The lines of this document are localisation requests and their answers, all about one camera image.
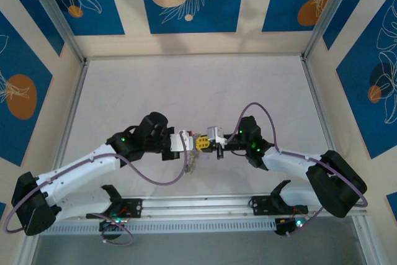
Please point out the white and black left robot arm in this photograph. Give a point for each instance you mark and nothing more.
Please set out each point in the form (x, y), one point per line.
(87, 165)

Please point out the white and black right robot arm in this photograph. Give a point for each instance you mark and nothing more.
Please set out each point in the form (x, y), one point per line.
(288, 162)

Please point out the aluminium mounting rail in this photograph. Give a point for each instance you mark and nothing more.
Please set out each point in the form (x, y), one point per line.
(198, 204)

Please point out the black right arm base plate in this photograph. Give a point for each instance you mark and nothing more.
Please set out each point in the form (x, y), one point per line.
(260, 204)

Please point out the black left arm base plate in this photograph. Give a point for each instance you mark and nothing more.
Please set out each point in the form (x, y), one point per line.
(135, 207)

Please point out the aluminium table side rail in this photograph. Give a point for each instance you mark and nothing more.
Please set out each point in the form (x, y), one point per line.
(78, 91)
(319, 106)

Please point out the aluminium lower frame bar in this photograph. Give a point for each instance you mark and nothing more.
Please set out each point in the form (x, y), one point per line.
(28, 252)
(363, 240)

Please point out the aluminium frame post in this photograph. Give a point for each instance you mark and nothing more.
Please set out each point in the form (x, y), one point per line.
(57, 13)
(331, 13)

